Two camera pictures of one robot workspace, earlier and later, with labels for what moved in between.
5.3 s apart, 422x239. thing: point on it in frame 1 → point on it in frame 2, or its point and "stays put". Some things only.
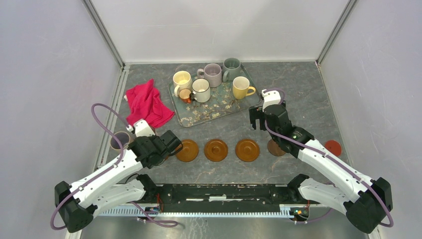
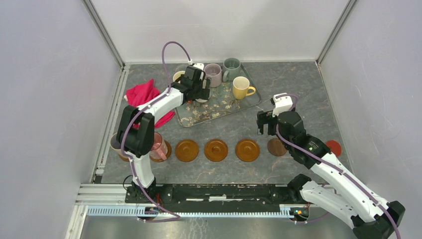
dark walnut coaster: x=274 y=149 stays put
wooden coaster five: x=247 y=150 stays put
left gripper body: x=161 y=161 → x=200 y=92
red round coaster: x=334 y=146 stays put
